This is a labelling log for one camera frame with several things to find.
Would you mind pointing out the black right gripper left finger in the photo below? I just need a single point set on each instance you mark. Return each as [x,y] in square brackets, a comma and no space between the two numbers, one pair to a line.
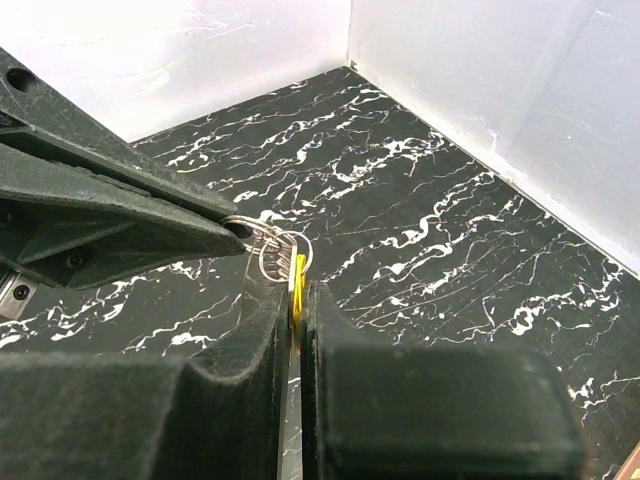
[218,414]

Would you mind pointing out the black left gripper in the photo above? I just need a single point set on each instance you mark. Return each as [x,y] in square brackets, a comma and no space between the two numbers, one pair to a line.
[66,228]

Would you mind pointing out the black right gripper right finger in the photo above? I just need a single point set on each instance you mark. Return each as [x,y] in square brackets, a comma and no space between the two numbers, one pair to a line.
[374,410]

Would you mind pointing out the metal key organizer red handle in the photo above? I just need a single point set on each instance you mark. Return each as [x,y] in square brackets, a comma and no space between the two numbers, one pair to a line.
[270,266]

